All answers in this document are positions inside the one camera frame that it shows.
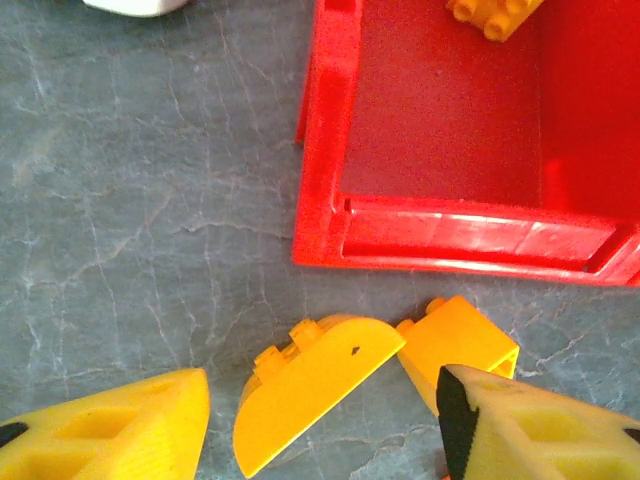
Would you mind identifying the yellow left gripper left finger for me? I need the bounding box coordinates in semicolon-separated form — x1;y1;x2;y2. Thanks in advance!
0;368;211;480

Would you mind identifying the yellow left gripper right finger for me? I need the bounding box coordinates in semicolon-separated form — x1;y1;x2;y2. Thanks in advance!
436;363;640;480

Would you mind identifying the yellow slope lego brick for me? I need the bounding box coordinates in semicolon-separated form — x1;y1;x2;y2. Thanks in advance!
396;294;520;416

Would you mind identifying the yellow half-round lego piece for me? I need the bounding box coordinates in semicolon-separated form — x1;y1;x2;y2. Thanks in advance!
232;313;407;479

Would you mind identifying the red plastic storage bin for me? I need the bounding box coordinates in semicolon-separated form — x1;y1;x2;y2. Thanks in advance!
292;0;640;288

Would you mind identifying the yellow square lego brick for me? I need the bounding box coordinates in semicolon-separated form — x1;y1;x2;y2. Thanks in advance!
446;0;546;43

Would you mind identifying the white alarm clock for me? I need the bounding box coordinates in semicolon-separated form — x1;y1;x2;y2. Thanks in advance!
82;0;189;19

